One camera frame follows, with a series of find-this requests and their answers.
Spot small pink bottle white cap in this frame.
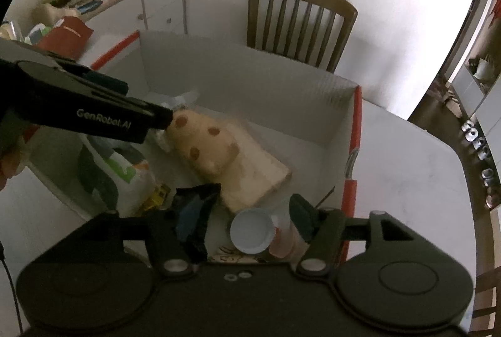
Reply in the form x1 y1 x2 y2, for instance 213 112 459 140
229 208 301 260

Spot yellow spotted plush toy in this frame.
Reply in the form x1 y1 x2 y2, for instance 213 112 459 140
166 109 240 176

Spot left hand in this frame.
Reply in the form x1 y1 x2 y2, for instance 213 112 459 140
0 125 40 190

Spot dark red paper bag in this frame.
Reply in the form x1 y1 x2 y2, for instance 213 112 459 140
36 16 93 60

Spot white green product bag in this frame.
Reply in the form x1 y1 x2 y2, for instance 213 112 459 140
77 134 156 216

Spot white sideboard cabinet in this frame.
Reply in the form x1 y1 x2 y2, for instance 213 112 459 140
81 0 188 35

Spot white kitchen cabinets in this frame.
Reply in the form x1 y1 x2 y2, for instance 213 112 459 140
452 65 500 132

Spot red cardboard box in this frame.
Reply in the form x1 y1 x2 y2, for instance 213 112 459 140
29 32 362 264

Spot wooden chair behind box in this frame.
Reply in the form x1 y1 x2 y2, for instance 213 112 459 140
246 0 358 73

